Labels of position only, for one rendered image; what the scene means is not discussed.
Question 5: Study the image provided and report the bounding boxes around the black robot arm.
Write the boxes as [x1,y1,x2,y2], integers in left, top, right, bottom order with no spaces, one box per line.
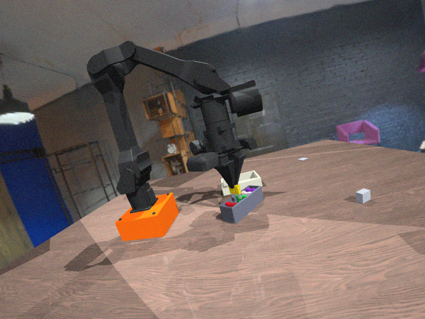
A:
[87,41,263,214]

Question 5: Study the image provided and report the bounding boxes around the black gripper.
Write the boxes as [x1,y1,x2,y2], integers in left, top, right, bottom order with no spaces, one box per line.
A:
[186,120,258,189]

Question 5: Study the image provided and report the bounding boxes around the white square tray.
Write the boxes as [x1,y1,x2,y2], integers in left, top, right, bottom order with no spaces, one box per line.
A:
[221,171,262,196]

